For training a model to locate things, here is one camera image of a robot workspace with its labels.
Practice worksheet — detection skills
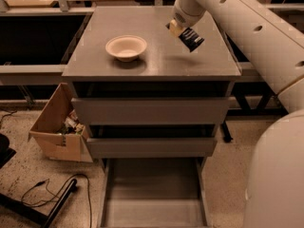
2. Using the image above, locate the black stand leg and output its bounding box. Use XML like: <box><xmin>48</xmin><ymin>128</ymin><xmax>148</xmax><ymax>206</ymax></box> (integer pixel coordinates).
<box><xmin>0</xmin><ymin>178</ymin><xmax>77</xmax><ymax>228</ymax></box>

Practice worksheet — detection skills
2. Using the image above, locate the grey drawer cabinet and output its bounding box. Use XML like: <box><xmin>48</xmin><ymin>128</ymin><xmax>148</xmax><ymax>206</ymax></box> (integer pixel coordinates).
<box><xmin>62</xmin><ymin>6</ymin><xmax>242</xmax><ymax>163</ymax></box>

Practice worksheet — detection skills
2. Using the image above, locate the grey top drawer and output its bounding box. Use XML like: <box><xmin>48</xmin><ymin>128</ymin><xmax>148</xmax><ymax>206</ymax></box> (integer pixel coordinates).
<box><xmin>71</xmin><ymin>98</ymin><xmax>229</xmax><ymax>125</ymax></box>

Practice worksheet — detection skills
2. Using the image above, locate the grey open bottom drawer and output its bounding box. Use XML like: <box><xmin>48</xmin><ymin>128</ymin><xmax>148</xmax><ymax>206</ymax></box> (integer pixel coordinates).
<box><xmin>97</xmin><ymin>158</ymin><xmax>211</xmax><ymax>228</ymax></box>

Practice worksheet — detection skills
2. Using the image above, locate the white paper bowl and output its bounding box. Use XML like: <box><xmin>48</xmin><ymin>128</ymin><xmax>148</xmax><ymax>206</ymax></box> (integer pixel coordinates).
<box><xmin>105</xmin><ymin>35</ymin><xmax>147</xmax><ymax>62</ymax></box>

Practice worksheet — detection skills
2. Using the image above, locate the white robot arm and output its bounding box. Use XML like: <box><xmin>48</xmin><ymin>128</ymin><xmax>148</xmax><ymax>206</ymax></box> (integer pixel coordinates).
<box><xmin>171</xmin><ymin>0</ymin><xmax>304</xmax><ymax>228</ymax></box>

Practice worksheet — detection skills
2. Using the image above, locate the black cable on floor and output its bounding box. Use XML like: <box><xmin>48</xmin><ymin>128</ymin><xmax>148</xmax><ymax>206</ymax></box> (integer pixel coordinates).
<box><xmin>20</xmin><ymin>173</ymin><xmax>93</xmax><ymax>228</ymax></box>

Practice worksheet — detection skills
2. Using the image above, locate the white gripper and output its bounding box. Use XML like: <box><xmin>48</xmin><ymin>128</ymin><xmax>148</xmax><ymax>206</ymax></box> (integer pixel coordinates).
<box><xmin>169</xmin><ymin>7</ymin><xmax>198</xmax><ymax>37</ymax></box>

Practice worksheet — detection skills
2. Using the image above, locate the cardboard box with trash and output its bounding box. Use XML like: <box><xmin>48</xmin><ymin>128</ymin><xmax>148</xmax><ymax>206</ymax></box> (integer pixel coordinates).
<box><xmin>28</xmin><ymin>83</ymin><xmax>92</xmax><ymax>162</ymax></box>

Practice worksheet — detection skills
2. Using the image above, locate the grey middle drawer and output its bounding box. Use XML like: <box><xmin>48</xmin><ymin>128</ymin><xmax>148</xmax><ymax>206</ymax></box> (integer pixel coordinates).
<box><xmin>87</xmin><ymin>138</ymin><xmax>217</xmax><ymax>159</ymax></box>

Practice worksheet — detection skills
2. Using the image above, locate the blue rxbar blueberry wrapper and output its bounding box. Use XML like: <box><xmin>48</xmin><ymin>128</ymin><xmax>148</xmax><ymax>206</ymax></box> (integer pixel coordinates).
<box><xmin>179</xmin><ymin>28</ymin><xmax>204</xmax><ymax>52</ymax></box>

